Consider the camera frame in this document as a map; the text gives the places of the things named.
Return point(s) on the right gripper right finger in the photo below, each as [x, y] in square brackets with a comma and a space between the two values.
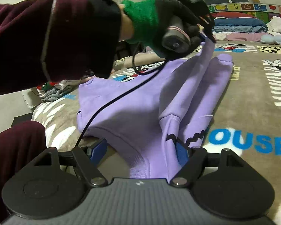
[198, 160]

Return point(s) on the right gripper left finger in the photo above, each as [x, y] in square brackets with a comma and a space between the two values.
[85, 161]

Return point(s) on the purple sweatshirt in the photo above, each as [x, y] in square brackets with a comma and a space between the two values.
[151, 121]

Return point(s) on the left forearm maroon sleeve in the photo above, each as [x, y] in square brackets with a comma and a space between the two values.
[53, 40]

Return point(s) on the mixed clothes pile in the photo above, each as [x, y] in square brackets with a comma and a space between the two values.
[52, 91]

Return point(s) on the left hand green black glove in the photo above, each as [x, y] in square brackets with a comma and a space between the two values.
[149, 19]

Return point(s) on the folded beige garment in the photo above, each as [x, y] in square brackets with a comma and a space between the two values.
[142, 59]

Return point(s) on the person leg maroon trousers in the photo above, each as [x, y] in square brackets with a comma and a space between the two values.
[19, 145]

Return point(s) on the colourful alphabet headboard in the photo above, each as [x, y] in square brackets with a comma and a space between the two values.
[263, 12]

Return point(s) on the light blue plush toy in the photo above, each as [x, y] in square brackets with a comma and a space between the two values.
[275, 39]

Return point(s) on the white crumpled cloth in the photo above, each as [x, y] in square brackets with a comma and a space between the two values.
[274, 26]

